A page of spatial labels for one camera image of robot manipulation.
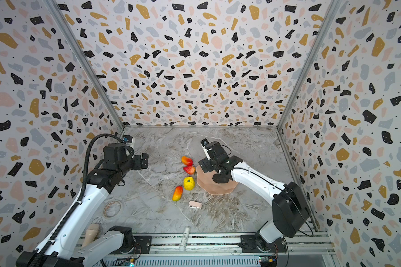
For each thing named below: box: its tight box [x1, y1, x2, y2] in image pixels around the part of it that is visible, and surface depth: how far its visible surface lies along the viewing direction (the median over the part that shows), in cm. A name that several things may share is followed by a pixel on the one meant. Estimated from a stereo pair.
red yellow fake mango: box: [181, 155, 194, 167], surface depth 102 cm
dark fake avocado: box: [212, 173, 229, 184], surface depth 93 cm
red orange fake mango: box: [172, 185, 184, 202], surface depth 89 cm
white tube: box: [179, 225, 192, 252], surface depth 76 cm
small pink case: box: [188, 200, 203, 209], surface depth 85 cm
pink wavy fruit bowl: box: [196, 165, 239, 196], surface depth 93 cm
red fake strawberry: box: [182, 165, 196, 176], surface depth 97 cm
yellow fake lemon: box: [183, 176, 195, 191], surface depth 90 cm
